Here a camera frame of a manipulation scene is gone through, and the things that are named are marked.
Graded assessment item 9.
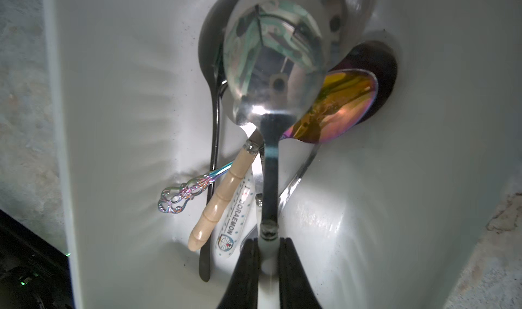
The black spoon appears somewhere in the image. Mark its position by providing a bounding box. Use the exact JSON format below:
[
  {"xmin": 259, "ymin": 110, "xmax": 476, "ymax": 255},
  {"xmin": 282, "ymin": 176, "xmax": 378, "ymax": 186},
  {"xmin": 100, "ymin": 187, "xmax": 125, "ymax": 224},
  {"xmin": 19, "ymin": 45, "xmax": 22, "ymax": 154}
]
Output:
[{"xmin": 197, "ymin": 0, "xmax": 247, "ymax": 283}]

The all steel spoon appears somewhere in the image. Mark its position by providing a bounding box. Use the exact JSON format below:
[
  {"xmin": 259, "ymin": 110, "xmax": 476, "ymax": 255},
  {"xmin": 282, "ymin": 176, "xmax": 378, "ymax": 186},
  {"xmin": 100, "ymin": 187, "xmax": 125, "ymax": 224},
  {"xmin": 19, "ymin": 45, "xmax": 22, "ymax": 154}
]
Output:
[{"xmin": 240, "ymin": 0, "xmax": 398, "ymax": 249}]

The white rectangular storage box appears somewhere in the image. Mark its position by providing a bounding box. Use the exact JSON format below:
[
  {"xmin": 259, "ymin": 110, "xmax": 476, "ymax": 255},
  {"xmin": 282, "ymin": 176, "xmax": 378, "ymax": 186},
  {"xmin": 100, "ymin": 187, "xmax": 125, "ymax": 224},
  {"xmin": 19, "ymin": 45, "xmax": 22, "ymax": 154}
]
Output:
[{"xmin": 43, "ymin": 0, "xmax": 521, "ymax": 308}]

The wooden handle steel spoon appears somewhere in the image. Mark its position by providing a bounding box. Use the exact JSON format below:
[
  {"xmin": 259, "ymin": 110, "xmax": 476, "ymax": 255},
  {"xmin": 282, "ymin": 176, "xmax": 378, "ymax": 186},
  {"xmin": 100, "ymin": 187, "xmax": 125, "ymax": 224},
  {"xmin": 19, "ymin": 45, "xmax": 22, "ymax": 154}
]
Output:
[{"xmin": 188, "ymin": 128, "xmax": 263, "ymax": 251}]

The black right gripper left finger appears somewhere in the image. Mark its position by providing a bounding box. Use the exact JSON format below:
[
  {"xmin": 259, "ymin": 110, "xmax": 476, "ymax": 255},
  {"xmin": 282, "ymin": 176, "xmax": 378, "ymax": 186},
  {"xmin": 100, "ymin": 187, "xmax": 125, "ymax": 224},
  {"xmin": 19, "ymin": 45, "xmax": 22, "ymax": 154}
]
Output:
[{"xmin": 217, "ymin": 238, "xmax": 260, "ymax": 309}]

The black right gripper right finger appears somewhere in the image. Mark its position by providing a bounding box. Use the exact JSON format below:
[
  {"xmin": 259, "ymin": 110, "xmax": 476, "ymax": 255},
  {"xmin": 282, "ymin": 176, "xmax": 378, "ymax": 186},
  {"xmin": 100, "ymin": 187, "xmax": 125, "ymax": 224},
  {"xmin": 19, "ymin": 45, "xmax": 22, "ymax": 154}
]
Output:
[{"xmin": 279, "ymin": 238, "xmax": 322, "ymax": 309}]

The iridescent gold spoon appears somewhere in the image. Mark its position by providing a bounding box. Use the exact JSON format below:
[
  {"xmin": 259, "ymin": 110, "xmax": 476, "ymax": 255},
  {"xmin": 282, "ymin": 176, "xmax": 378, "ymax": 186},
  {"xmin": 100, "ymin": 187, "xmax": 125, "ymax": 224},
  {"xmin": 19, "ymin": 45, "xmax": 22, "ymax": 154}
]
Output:
[{"xmin": 158, "ymin": 68, "xmax": 383, "ymax": 214}]

